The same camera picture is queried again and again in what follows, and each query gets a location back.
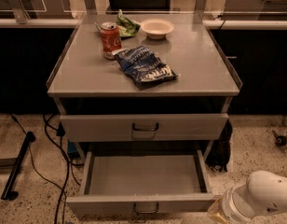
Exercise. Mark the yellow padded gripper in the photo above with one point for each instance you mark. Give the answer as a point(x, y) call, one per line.
point(231, 202)

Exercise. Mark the grey drawer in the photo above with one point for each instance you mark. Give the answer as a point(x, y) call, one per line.
point(143, 185)
point(159, 127)

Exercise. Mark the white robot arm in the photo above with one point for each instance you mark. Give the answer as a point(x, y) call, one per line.
point(263, 194)

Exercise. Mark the grey top drawer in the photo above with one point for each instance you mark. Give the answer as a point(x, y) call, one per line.
point(159, 127)

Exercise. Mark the grey drawer cabinet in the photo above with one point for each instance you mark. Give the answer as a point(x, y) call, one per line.
point(85, 83)

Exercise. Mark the black caster wheel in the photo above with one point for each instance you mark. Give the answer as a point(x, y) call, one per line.
point(280, 140)

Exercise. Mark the blue chip bag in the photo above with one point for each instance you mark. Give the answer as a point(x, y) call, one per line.
point(143, 67)

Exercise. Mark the white bowl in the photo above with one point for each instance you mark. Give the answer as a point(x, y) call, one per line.
point(157, 28)

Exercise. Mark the red soda can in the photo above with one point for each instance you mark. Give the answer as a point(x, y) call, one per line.
point(111, 39)

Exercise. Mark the green chip bag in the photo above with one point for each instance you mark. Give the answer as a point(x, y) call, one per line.
point(126, 26)

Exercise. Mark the black floor stand bar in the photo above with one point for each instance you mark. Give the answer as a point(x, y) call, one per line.
point(9, 193)

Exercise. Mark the black chair behind glass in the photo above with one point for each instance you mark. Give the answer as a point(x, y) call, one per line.
point(130, 5)

